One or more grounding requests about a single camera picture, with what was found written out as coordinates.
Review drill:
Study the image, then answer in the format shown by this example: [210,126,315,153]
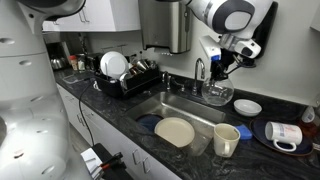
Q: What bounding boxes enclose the black orange-tipped clamp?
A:
[99,152,124,170]

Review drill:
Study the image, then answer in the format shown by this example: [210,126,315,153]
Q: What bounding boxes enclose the round clear glass cup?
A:
[201,77,235,107]

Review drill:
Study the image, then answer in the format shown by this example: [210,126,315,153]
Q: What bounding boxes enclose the cream ceramic mug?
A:
[213,123,241,158]

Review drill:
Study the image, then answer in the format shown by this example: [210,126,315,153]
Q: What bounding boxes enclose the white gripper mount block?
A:
[198,35,222,62]

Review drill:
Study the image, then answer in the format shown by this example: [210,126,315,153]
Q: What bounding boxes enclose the black wall dispenser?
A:
[254,0,279,60]

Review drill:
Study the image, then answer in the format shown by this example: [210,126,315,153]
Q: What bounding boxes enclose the white base cabinets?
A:
[56,83,183,180]

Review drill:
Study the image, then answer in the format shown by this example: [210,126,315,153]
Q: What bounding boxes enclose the dark-lidded spice jar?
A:
[77,54,87,72]

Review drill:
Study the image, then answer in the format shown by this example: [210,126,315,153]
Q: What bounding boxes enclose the navy plate under mug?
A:
[249,117,314,157]

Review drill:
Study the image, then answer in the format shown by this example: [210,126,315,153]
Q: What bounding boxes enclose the white wall cabinet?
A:
[43,0,142,33]

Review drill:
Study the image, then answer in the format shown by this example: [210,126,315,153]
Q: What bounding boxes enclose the black camera cable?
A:
[232,53,257,77]

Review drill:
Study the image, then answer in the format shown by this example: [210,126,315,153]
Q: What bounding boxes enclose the black dish rack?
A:
[94,64,162,99]

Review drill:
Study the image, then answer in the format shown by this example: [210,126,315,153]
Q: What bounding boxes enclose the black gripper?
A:
[209,49,241,83]

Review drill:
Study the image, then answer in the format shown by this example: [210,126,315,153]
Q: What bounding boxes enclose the red-lidded spice jar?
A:
[69,54,79,72]

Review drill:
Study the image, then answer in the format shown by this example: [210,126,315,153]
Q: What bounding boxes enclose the blue sponge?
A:
[234,124,254,141]

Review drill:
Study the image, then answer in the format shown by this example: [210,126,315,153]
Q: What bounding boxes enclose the white round plate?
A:
[99,50,130,81]

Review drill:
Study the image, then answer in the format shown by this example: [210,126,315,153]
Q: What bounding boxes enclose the black coffee maker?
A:
[46,41,71,71]

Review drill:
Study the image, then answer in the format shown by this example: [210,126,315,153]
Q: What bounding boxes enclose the stainless paper towel dispenser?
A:
[138,0,193,55]

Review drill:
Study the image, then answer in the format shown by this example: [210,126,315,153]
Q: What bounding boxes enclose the cream round plate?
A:
[153,116,196,149]

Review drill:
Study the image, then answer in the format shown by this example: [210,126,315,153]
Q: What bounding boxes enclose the dish soap bottle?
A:
[298,105,320,138]

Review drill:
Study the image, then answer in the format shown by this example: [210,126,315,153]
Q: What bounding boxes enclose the chrome sink soap pump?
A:
[162,70,173,93]

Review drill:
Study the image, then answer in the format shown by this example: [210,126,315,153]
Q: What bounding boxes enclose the dark sink side sprayer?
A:
[171,77,187,93]

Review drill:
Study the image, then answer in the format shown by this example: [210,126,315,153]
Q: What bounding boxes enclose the silver cabinet handle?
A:
[132,148,141,165]
[142,157,152,174]

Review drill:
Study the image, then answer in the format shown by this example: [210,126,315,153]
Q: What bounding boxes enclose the copper-bottom pan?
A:
[128,66,141,77]

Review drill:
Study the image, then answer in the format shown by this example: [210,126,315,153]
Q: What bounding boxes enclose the stainless steel vessel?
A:
[133,59,151,73]

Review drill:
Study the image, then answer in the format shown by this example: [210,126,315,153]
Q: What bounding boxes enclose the black power cable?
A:
[78,78,98,148]

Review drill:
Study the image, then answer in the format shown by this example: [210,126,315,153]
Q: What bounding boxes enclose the chrome sink faucet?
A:
[191,57,207,97]

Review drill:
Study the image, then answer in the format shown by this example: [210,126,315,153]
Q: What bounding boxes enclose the dark blue glazed plate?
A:
[136,113,165,134]

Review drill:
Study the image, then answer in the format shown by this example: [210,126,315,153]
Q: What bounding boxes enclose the small white bowl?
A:
[233,98,263,118]

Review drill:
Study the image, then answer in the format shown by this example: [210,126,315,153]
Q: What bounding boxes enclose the white paper booklet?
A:
[80,147,104,176]

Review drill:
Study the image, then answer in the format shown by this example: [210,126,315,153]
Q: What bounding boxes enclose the black tool stand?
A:
[91,142,134,180]

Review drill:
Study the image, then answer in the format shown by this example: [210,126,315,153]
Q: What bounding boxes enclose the white ceramic cup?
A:
[118,72,134,90]

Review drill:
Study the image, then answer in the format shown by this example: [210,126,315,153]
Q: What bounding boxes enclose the stainless steel sink basin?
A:
[125,91,227,158]

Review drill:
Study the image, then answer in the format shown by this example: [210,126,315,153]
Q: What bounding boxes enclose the clear plastic lid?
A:
[62,73,88,84]

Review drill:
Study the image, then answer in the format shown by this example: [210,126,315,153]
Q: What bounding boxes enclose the steel kettle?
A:
[49,56,69,71]

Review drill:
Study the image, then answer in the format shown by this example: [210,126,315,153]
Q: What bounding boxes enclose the white printed mug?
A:
[264,121,304,153]

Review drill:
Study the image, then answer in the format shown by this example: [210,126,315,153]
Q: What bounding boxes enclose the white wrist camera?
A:
[234,39,262,60]

